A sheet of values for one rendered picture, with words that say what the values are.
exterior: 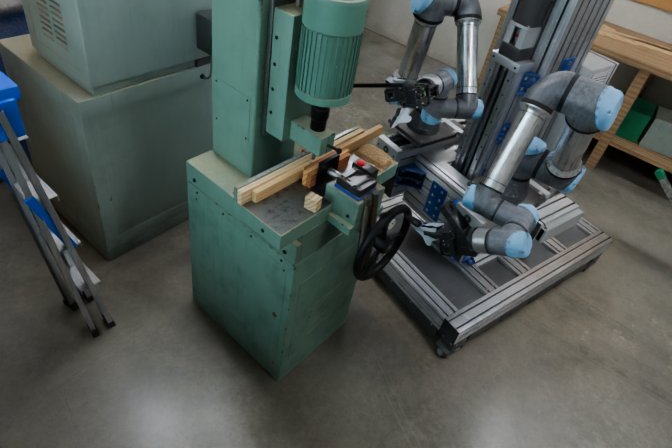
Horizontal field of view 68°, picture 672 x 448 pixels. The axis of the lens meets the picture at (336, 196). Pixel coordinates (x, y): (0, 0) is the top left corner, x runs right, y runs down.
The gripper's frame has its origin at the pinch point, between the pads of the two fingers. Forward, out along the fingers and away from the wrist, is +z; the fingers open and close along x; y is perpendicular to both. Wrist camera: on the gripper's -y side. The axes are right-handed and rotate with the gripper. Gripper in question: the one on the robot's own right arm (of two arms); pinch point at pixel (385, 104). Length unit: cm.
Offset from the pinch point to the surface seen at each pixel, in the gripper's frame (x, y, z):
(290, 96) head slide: -6.0, -23.3, 17.4
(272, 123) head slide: 3.0, -32.4, 19.2
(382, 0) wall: -7, -230, -313
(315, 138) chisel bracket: 7.7, -17.1, 15.7
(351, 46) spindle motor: -20.1, 0.6, 13.5
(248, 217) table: 25, -24, 42
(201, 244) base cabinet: 53, -74, 34
